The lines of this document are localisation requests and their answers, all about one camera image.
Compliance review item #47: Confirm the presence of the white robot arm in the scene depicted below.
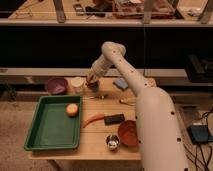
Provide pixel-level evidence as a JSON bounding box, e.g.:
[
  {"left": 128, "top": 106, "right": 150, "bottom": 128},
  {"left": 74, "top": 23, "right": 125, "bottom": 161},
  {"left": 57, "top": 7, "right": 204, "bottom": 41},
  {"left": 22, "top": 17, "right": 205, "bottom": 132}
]
[{"left": 86, "top": 41, "right": 189, "bottom": 171}]

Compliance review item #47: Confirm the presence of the clear plastic cup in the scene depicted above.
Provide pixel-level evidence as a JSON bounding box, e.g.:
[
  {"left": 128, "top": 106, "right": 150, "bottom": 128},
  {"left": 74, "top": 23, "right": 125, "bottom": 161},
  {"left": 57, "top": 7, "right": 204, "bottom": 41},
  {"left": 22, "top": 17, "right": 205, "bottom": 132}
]
[{"left": 71, "top": 77, "right": 84, "bottom": 94}]

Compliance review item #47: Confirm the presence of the small metal cup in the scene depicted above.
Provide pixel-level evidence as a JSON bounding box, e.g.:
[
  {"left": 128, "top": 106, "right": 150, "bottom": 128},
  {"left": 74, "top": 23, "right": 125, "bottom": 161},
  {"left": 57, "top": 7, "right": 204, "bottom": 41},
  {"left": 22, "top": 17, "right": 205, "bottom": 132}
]
[{"left": 106, "top": 135, "right": 119, "bottom": 151}]

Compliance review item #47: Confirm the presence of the metal utensil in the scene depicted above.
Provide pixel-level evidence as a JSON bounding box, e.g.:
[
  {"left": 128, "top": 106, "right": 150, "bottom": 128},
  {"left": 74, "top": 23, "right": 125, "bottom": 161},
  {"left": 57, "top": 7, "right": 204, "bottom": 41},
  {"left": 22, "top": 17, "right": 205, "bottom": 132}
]
[{"left": 87, "top": 94, "right": 108, "bottom": 99}]

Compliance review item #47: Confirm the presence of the orange carrot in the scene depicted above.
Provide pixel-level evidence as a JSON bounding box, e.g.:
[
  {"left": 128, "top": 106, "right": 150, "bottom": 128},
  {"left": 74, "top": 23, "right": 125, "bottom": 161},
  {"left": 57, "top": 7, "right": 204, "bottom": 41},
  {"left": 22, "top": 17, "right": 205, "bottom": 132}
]
[{"left": 82, "top": 114, "right": 104, "bottom": 128}]

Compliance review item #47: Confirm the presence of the yellow apple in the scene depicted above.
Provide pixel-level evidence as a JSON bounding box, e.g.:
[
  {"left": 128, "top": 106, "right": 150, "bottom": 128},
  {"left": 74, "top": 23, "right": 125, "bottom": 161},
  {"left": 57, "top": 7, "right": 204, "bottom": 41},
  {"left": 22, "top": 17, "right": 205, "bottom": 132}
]
[{"left": 66, "top": 103, "right": 79, "bottom": 117}]

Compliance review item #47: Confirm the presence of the wooden spoon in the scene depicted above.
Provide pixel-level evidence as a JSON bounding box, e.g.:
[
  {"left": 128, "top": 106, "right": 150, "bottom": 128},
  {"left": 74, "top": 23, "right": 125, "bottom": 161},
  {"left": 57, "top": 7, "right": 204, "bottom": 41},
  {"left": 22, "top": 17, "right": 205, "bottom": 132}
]
[{"left": 119, "top": 98, "right": 136, "bottom": 106}]

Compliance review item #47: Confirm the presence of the purple bowl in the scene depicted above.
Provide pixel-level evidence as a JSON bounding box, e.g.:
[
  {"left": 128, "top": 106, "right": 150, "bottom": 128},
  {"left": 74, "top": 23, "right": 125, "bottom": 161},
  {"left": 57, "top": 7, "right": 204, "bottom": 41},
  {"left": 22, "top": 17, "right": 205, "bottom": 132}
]
[{"left": 45, "top": 77, "right": 68, "bottom": 95}]

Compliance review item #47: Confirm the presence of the black rectangular block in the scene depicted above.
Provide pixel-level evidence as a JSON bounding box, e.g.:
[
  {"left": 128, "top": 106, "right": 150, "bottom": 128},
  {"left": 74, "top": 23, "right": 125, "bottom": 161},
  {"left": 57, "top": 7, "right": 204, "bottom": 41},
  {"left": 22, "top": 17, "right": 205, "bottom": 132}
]
[{"left": 104, "top": 114, "right": 125, "bottom": 125}]

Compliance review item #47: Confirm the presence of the wooden table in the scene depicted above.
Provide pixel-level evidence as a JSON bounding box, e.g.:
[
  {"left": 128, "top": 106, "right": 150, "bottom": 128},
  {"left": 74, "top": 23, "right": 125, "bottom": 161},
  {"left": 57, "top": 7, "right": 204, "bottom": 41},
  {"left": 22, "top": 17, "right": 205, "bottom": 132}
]
[{"left": 29, "top": 78, "right": 140, "bottom": 160}]

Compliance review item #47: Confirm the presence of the green plastic tray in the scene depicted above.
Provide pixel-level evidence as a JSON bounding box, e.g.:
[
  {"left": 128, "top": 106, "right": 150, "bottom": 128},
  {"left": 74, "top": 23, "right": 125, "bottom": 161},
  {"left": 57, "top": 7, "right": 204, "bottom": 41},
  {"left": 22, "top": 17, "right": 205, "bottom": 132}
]
[{"left": 24, "top": 95, "right": 82, "bottom": 151}]

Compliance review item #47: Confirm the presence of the orange bowl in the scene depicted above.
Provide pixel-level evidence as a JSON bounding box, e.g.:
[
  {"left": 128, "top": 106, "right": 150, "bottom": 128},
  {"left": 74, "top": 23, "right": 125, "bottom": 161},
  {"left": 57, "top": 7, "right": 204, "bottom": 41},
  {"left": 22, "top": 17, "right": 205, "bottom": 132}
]
[{"left": 118, "top": 120, "right": 138, "bottom": 147}]

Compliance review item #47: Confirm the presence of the black box on right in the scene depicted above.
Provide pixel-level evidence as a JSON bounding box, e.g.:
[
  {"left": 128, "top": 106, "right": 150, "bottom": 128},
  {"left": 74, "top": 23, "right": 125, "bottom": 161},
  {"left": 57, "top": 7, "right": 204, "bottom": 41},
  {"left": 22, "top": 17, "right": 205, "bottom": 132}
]
[{"left": 185, "top": 55, "right": 213, "bottom": 83}]

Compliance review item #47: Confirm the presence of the black foot pedal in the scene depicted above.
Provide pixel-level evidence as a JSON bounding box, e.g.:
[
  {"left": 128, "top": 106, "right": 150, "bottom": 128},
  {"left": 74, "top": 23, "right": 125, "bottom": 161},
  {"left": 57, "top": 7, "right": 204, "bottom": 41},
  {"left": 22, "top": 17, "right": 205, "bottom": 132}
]
[{"left": 187, "top": 125, "right": 213, "bottom": 144}]

